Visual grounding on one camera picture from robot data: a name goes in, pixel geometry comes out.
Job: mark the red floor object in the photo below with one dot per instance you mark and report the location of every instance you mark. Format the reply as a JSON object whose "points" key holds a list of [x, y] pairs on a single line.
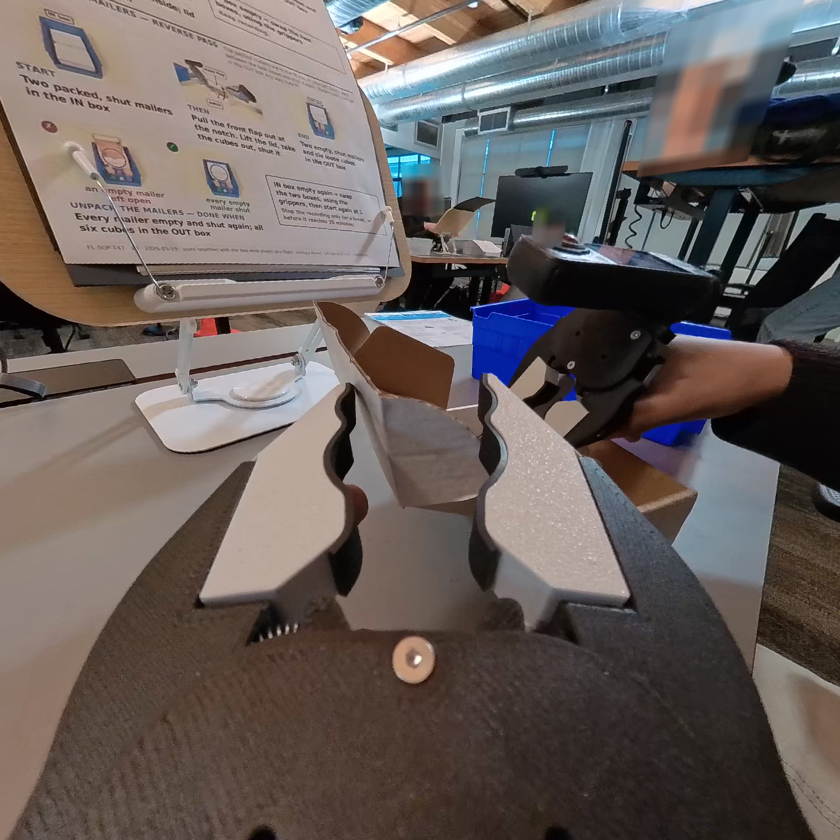
{"points": [[211, 327]]}

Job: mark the blue storage bin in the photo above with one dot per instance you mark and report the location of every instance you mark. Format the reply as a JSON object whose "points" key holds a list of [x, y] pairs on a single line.
{"points": [[499, 334]]}

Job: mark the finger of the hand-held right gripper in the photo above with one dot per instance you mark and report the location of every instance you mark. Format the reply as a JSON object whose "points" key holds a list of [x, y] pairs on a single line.
{"points": [[568, 415], [537, 380]]}

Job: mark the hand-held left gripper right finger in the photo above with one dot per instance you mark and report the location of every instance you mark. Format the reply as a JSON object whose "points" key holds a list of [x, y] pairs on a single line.
{"points": [[558, 525]]}

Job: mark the wooden stand board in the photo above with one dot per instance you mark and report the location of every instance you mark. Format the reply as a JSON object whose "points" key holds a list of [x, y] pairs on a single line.
{"points": [[26, 275]]}

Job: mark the long wooden table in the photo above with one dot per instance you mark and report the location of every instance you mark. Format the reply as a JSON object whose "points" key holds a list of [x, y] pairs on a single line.
{"points": [[459, 258]]}

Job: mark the black desk mat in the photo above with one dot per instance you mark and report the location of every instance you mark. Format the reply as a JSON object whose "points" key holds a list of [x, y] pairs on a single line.
{"points": [[79, 377]]}

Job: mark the laminated instruction sheet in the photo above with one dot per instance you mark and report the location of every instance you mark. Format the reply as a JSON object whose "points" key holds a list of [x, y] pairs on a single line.
{"points": [[420, 328]]}

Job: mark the silver ventilation duct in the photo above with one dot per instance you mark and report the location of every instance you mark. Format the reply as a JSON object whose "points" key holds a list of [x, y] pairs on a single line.
{"points": [[525, 52]]}

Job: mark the grey desk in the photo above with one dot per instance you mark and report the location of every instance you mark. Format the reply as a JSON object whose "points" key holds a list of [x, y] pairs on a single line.
{"points": [[98, 492]]}

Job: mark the beige stand board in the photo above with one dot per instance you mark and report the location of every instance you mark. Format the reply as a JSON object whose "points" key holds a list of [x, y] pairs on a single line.
{"points": [[453, 223]]}

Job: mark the person's right hand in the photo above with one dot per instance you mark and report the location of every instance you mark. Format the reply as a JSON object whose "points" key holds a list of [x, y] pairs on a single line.
{"points": [[715, 380]]}

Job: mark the person's right forearm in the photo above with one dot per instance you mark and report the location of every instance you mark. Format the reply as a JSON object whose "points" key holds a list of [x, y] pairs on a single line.
{"points": [[800, 413]]}

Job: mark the white document stand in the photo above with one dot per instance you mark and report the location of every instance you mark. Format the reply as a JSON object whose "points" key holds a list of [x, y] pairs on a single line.
{"points": [[216, 420]]}

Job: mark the white cardboard box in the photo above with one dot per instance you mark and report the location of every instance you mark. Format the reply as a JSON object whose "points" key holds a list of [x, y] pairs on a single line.
{"points": [[420, 446]]}

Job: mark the dark standing desk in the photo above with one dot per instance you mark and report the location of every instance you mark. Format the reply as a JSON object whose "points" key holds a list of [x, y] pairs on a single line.
{"points": [[722, 180]]}

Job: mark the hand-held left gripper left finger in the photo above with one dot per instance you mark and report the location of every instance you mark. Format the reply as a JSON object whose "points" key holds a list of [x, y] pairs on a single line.
{"points": [[282, 525]]}

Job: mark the instruction sheet on stand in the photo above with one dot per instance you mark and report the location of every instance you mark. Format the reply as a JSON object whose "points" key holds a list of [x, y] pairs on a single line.
{"points": [[164, 164]]}

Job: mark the person's left hand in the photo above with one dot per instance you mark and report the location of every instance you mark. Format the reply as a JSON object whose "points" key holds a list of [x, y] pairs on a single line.
{"points": [[355, 505]]}

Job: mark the narrow silver duct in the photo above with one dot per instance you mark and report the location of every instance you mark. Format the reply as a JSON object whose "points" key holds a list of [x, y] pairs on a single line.
{"points": [[558, 108]]}

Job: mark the black office chair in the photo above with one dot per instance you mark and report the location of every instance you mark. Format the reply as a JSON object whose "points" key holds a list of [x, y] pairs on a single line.
{"points": [[800, 262]]}

